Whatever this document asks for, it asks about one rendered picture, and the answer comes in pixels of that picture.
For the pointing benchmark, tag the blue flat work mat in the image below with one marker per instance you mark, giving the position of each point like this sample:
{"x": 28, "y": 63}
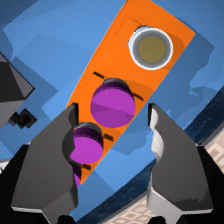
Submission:
{"x": 51, "y": 42}

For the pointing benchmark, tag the purple round cap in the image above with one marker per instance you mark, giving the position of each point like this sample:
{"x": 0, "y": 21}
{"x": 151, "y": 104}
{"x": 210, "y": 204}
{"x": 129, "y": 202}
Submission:
{"x": 77, "y": 172}
{"x": 112, "y": 105}
{"x": 88, "y": 145}

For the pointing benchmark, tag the black table edge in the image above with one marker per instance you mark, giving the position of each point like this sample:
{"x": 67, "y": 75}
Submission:
{"x": 205, "y": 144}

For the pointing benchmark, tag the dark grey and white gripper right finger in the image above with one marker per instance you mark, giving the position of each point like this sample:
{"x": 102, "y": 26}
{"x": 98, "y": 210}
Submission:
{"x": 186, "y": 185}

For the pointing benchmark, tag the white button housing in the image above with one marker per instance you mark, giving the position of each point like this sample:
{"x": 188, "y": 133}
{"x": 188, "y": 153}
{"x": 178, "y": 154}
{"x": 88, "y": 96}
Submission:
{"x": 11, "y": 97}

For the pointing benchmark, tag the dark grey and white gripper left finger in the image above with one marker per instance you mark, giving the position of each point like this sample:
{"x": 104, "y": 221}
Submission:
{"x": 38, "y": 184}

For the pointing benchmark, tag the orange tube rack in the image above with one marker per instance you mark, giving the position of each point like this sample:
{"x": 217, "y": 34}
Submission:
{"x": 113, "y": 59}

